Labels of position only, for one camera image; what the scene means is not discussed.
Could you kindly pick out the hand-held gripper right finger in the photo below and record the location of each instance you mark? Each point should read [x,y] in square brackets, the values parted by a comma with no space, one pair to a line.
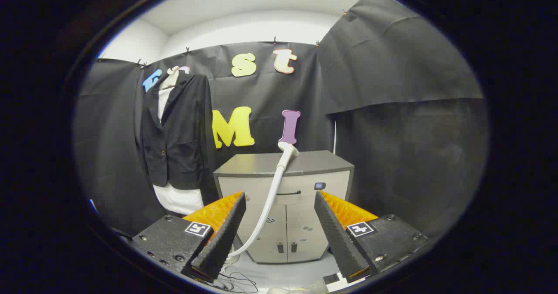
[333,233]

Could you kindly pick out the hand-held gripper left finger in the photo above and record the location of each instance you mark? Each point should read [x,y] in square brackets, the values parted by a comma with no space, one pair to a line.
[224,233]

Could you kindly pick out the cream clothes hanger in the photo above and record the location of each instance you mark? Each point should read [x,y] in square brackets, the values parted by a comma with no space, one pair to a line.
[171,78]

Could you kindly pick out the grey cabinet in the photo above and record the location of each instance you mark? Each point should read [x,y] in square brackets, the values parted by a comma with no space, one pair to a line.
[301,222]

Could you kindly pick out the small blue-screen device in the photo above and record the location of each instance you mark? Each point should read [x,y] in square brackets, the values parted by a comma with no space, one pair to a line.
[320,186]

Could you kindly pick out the white garment steamer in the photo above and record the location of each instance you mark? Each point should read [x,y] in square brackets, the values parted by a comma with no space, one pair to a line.
[272,194]

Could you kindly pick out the black backdrop cloth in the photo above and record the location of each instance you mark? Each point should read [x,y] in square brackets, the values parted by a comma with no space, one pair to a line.
[392,111]

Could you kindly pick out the black blazer jacket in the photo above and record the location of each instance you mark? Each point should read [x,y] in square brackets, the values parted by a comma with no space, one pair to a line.
[181,141]

